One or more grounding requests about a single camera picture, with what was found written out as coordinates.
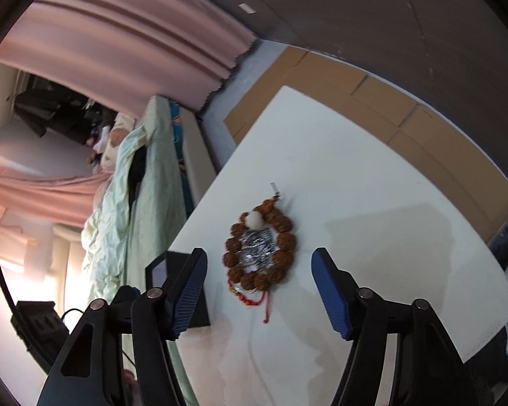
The black jewelry box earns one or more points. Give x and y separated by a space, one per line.
186 287

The hanging dark clothes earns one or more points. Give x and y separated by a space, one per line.
59 110

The white bed frame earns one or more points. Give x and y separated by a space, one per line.
197 152

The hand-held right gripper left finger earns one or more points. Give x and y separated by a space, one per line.
189 292

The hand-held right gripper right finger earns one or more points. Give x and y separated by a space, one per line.
331 292

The flattened cardboard sheet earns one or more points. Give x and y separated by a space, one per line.
376 122

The silver foil piece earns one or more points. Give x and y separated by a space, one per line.
258 247

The pink curtain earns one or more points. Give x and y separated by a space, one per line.
110 50

